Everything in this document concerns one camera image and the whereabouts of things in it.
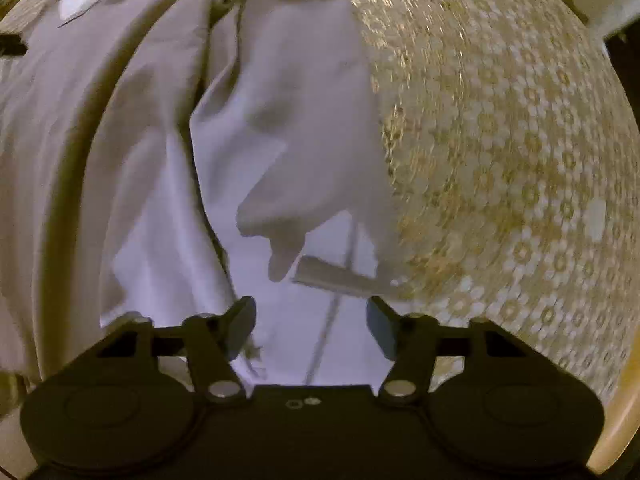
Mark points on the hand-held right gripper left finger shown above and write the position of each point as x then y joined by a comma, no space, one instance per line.
241,326

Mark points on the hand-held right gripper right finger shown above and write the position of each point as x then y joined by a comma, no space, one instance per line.
382,329

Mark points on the white shirt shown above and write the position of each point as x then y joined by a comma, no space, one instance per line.
150,135

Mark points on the gold floral lace tablecloth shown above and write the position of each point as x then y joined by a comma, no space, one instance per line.
500,135

